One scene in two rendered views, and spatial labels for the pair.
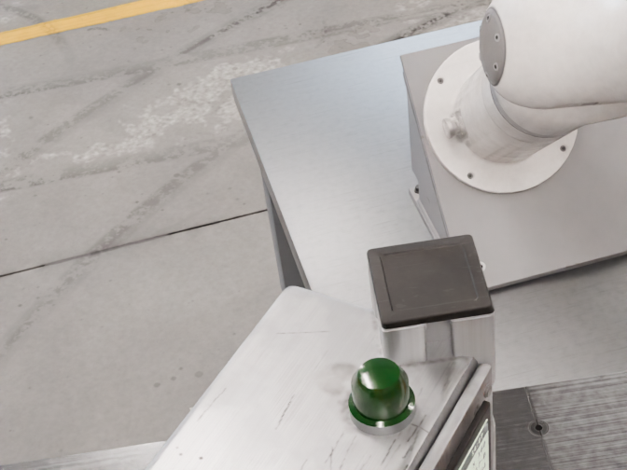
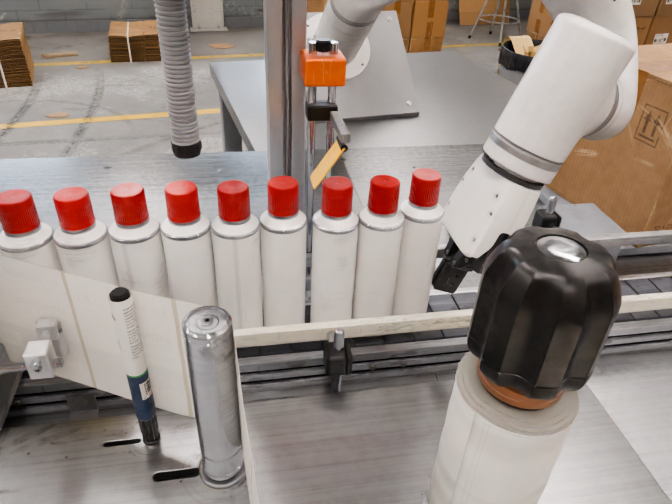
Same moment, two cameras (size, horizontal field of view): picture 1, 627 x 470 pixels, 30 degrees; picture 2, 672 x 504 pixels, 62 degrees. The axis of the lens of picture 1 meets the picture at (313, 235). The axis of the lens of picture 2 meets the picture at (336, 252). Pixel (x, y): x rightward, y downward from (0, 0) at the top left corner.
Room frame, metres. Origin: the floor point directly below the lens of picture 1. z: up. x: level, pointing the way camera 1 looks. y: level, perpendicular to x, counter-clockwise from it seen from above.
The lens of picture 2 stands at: (-0.33, 0.02, 1.36)
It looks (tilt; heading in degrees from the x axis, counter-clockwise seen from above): 34 degrees down; 349
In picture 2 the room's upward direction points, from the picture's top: 3 degrees clockwise
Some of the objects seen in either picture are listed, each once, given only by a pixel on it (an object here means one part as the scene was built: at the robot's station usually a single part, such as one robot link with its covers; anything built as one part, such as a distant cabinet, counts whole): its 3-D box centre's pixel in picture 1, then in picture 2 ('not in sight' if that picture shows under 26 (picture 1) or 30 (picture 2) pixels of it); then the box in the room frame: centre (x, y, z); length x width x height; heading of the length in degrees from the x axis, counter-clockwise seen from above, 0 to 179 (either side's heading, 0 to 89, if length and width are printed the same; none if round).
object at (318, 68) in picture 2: not in sight; (322, 191); (0.25, -0.08, 1.05); 0.10 x 0.04 x 0.33; 1
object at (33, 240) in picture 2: not in sight; (39, 280); (0.19, 0.23, 0.98); 0.05 x 0.05 x 0.20
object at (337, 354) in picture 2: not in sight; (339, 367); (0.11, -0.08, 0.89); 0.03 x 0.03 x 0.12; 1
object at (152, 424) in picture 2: not in sight; (137, 372); (0.05, 0.12, 0.97); 0.02 x 0.02 x 0.19
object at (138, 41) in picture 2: not in sight; (149, 40); (4.79, 0.71, 0.11); 0.65 x 0.54 x 0.22; 96
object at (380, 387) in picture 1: (380, 390); not in sight; (0.30, -0.02, 1.49); 0.03 x 0.03 x 0.02
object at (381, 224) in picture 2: not in sight; (377, 258); (0.19, -0.14, 0.98); 0.05 x 0.05 x 0.20
